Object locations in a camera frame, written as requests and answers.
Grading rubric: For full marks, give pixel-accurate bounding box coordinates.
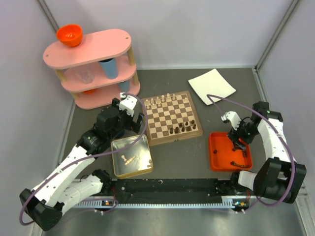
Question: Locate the orange bowl under shelf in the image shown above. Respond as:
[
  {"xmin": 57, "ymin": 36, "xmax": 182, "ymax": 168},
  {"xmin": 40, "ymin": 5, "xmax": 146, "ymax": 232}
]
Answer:
[{"xmin": 82, "ymin": 89, "xmax": 96, "ymax": 94}]

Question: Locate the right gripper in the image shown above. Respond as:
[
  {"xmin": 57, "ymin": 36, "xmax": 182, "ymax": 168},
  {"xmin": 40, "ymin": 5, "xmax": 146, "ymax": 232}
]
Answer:
[{"xmin": 227, "ymin": 118, "xmax": 260, "ymax": 150}]

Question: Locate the clear drinking glass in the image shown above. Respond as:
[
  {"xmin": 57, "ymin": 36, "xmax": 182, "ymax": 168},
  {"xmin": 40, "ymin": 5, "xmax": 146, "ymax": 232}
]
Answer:
[{"xmin": 75, "ymin": 64, "xmax": 95, "ymax": 84}]

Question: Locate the purple cable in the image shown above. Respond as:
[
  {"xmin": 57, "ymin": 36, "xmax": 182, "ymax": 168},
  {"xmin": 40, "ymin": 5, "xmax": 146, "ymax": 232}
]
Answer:
[
  {"xmin": 206, "ymin": 94, "xmax": 297, "ymax": 213},
  {"xmin": 19, "ymin": 92, "xmax": 148, "ymax": 226}
]

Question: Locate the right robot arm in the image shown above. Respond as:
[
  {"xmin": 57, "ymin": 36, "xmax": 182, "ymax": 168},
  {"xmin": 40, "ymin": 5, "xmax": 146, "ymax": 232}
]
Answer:
[{"xmin": 221, "ymin": 101, "xmax": 307, "ymax": 204}]

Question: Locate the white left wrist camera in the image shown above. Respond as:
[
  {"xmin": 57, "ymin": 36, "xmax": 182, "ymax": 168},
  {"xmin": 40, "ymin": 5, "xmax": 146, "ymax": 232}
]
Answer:
[{"xmin": 119, "ymin": 92, "xmax": 137, "ymax": 117}]

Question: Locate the orange plastic tray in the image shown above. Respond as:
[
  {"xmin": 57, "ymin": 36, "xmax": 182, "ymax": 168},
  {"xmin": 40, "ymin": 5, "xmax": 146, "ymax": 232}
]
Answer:
[{"xmin": 208, "ymin": 132, "xmax": 252, "ymax": 172}]

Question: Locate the white square plate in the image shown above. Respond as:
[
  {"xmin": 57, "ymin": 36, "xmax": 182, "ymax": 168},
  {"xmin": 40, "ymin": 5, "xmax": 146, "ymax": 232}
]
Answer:
[{"xmin": 188, "ymin": 69, "xmax": 236, "ymax": 105}]

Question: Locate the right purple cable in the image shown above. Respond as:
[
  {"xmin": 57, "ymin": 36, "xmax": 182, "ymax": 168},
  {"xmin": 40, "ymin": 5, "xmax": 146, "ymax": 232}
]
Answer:
[{"xmin": 206, "ymin": 94, "xmax": 297, "ymax": 213}]

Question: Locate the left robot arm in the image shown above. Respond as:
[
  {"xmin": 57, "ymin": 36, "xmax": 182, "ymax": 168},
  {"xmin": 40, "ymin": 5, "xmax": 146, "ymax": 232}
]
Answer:
[{"xmin": 19, "ymin": 93, "xmax": 148, "ymax": 231}]

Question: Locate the wooden chess board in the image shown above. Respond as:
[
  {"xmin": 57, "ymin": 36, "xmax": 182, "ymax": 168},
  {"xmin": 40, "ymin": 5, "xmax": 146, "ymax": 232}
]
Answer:
[{"xmin": 142, "ymin": 91, "xmax": 203, "ymax": 146}]

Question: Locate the white king chess piece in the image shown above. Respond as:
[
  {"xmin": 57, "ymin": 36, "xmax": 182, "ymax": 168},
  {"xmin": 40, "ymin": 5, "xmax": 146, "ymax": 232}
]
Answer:
[{"xmin": 166, "ymin": 93, "xmax": 171, "ymax": 102}]

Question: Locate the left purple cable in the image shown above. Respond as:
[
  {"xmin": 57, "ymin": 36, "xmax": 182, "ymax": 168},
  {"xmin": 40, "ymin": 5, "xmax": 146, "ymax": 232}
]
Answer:
[{"xmin": 19, "ymin": 92, "xmax": 148, "ymax": 226}]

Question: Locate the orange bowl on shelf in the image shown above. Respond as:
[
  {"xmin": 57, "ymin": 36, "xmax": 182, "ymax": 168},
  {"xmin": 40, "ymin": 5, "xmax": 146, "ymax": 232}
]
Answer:
[{"xmin": 56, "ymin": 24, "xmax": 83, "ymax": 47}]

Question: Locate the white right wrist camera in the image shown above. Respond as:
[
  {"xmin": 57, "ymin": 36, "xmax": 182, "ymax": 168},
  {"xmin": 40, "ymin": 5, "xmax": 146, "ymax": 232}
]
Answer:
[{"xmin": 221, "ymin": 111, "xmax": 241, "ymax": 130}]

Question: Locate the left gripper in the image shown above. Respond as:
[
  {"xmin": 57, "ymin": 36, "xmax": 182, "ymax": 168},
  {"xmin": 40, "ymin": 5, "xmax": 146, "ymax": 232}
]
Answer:
[{"xmin": 108, "ymin": 98, "xmax": 144, "ymax": 140}]

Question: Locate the white cable duct strip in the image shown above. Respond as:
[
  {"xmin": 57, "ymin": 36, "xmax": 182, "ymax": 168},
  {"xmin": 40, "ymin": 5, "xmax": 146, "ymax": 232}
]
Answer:
[{"xmin": 73, "ymin": 196, "xmax": 249, "ymax": 209}]

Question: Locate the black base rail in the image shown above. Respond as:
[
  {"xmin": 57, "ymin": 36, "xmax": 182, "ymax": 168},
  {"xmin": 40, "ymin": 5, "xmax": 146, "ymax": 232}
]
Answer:
[{"xmin": 112, "ymin": 178, "xmax": 246, "ymax": 204}]

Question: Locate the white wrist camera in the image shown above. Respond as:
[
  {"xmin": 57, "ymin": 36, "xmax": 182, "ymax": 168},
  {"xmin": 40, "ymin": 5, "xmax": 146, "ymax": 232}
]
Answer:
[
  {"xmin": 119, "ymin": 92, "xmax": 137, "ymax": 117},
  {"xmin": 221, "ymin": 111, "xmax": 241, "ymax": 130}
]

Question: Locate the small blue cup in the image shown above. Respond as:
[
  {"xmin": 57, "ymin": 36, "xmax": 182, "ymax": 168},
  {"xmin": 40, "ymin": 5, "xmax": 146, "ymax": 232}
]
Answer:
[{"xmin": 118, "ymin": 80, "xmax": 130, "ymax": 92}]

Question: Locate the light piece lying in tin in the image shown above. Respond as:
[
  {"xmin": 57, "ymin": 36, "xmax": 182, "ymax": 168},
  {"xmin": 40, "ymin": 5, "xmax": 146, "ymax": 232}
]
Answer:
[{"xmin": 125, "ymin": 156, "xmax": 136, "ymax": 166}]

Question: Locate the square metal tin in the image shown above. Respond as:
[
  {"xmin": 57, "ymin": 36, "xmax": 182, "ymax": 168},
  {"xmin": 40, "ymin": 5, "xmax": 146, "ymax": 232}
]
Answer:
[{"xmin": 111, "ymin": 135, "xmax": 154, "ymax": 179}]

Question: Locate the tall blue cup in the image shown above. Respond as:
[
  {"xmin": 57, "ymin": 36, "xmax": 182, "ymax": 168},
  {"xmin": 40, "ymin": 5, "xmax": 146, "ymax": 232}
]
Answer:
[{"xmin": 99, "ymin": 58, "xmax": 118, "ymax": 79}]

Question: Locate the pink three-tier shelf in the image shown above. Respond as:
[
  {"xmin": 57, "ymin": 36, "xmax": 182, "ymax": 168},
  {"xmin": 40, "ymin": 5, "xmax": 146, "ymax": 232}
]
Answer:
[{"xmin": 43, "ymin": 29, "xmax": 140, "ymax": 110}]

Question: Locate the dark piece in tin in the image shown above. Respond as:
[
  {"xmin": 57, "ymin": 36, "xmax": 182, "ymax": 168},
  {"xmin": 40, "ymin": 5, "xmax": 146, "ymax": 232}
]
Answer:
[{"xmin": 147, "ymin": 159, "xmax": 153, "ymax": 168}]

